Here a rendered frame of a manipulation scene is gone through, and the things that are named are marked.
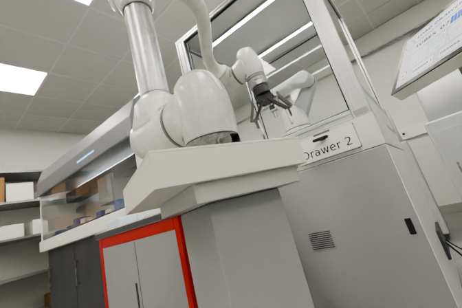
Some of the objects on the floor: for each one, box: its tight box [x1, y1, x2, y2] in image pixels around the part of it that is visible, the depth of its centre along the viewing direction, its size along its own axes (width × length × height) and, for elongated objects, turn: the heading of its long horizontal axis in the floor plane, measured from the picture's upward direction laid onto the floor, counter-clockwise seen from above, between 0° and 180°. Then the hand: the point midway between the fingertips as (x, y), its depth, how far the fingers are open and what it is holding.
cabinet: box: [278, 144, 462, 308], centre depth 161 cm, size 95×103×80 cm
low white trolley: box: [95, 212, 198, 308], centre depth 123 cm, size 58×62×76 cm
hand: (277, 126), depth 116 cm, fingers open, 13 cm apart
